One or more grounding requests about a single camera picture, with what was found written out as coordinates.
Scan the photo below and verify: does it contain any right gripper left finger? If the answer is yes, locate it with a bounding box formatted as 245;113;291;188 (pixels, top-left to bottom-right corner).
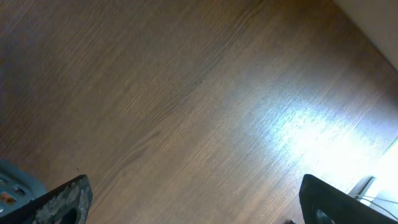
1;174;93;224

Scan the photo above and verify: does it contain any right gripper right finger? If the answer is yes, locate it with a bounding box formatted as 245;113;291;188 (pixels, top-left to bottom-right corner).
299;174;397;224

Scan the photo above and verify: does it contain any grey plastic shopping basket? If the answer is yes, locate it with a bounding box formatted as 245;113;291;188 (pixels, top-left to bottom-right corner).
0;159;47;217

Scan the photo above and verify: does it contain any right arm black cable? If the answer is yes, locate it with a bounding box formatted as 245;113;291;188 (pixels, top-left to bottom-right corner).
348;193;398;222

